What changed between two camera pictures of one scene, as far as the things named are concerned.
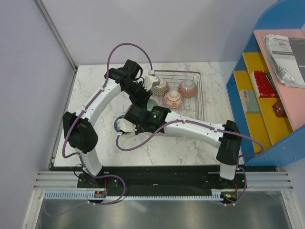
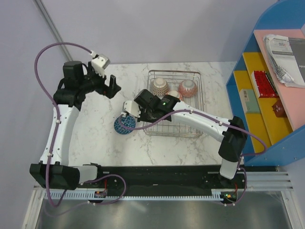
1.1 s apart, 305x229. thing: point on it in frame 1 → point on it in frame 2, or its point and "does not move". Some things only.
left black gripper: x=141 y=101 → x=110 y=91
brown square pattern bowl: x=161 y=89 does not move
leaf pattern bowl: x=188 y=88 does not move
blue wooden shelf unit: x=266 y=86 does not move
